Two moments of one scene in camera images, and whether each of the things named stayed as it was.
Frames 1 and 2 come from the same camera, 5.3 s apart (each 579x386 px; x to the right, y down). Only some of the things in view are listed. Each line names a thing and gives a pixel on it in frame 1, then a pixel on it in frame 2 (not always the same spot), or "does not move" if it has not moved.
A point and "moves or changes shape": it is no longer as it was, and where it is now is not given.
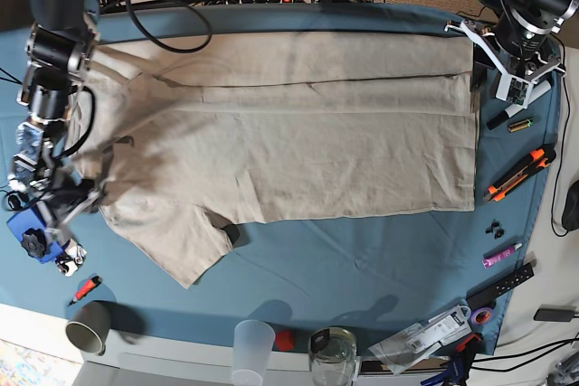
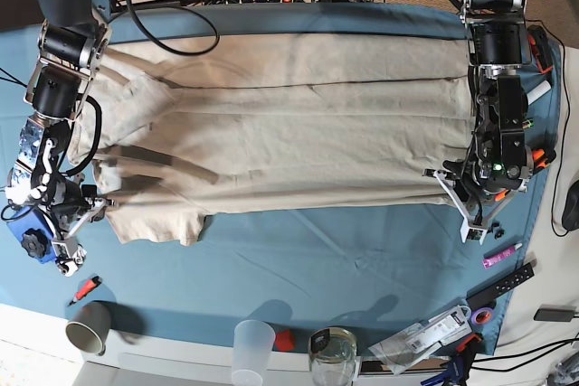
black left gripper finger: (480, 60) to (457, 172)
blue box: (33, 219) does not move
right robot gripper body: (61, 201) does not move
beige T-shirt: (184, 133) moves or changes shape
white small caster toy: (71, 258) does not move
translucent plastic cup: (253, 343) does not move
